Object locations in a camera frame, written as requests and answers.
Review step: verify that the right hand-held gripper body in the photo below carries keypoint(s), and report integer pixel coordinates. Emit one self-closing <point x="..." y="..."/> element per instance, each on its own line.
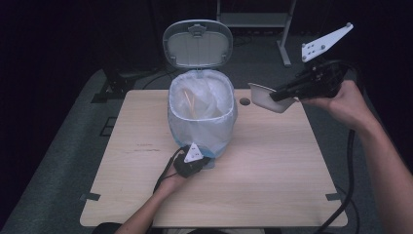
<point x="324" y="81"/>

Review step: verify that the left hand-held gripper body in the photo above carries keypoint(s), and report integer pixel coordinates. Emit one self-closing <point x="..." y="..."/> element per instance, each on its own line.
<point x="188" y="165"/>

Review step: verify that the small pale pink bowl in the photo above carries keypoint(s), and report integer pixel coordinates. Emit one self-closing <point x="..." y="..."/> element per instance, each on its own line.
<point x="266" y="100"/>

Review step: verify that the clear plastic bin liner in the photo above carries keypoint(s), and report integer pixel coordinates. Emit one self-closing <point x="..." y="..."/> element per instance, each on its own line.
<point x="207" y="130"/>

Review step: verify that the grey pedal trash can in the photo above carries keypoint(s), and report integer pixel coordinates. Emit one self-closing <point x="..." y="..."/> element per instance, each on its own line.
<point x="198" y="45"/>

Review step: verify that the person's left hand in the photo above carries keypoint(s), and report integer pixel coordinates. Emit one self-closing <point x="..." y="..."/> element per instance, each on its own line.
<point x="170" y="183"/>

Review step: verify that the person's right hand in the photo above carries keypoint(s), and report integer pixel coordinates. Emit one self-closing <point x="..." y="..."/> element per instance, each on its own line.
<point x="349" y="107"/>

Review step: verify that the dark floor outlet plate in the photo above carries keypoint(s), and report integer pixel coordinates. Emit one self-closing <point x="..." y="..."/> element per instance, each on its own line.
<point x="108" y="126"/>

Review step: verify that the black stand base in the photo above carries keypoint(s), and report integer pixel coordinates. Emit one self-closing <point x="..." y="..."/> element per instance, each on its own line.
<point x="113" y="87"/>

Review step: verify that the white metal stand frame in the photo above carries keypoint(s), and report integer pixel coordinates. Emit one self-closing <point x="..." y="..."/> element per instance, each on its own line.
<point x="256" y="19"/>

